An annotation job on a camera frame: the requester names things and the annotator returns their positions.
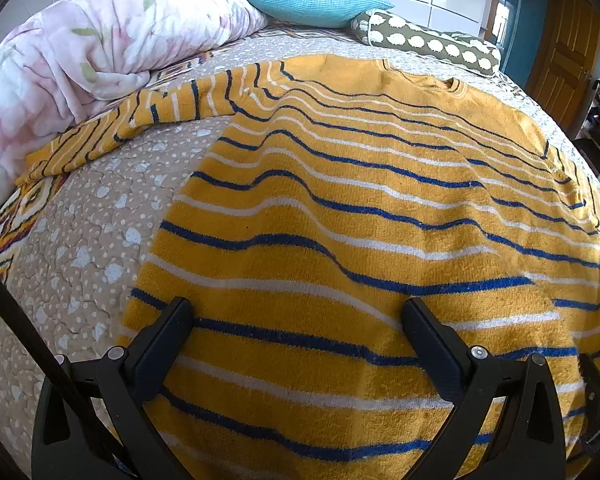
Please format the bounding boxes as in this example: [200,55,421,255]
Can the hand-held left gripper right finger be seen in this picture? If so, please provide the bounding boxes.
[401,297,567,480]

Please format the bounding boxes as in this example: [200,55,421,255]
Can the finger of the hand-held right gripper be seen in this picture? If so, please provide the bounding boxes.
[577,354,600,466]

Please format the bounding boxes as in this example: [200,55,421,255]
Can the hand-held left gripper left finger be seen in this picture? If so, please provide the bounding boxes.
[31,297,196,480]

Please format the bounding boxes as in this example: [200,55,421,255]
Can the yellow striped sweater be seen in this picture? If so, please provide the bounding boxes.
[26,54,600,480]

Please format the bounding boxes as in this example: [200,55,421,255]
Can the bed with beige quilt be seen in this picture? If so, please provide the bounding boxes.
[0,27,600,480]

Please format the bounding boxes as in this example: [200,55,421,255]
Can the pink floral duvet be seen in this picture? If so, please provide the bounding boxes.
[0,0,270,226]

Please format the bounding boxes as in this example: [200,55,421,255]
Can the olive pillow with white pattern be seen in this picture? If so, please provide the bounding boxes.
[351,9,502,78]

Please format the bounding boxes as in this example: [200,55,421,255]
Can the wooden door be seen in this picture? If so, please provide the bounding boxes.
[525,0,600,136]

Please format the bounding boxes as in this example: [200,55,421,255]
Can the teal pillow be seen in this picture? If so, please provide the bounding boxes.
[231,0,396,30]

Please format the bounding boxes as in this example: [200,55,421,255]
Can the black cable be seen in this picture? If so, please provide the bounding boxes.
[0,258,126,480]

